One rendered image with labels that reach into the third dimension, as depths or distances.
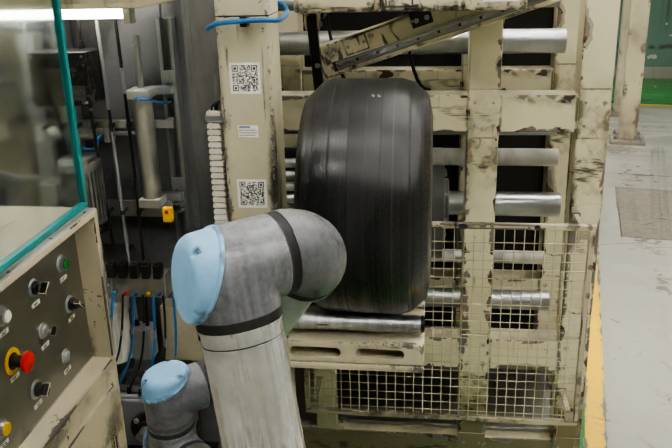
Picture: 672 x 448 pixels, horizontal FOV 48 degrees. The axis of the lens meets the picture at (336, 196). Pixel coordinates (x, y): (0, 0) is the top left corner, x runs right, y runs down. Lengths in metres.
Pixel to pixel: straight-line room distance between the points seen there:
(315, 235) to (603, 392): 2.57
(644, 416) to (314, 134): 2.08
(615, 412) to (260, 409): 2.47
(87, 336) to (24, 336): 0.28
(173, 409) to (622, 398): 2.31
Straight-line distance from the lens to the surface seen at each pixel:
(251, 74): 1.83
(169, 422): 1.51
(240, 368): 0.99
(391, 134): 1.69
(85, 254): 1.79
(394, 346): 1.92
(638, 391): 3.51
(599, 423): 3.26
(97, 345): 1.89
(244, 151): 1.88
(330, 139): 1.69
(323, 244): 1.01
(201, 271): 0.94
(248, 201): 1.92
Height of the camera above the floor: 1.81
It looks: 18 degrees down
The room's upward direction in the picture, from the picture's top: 1 degrees counter-clockwise
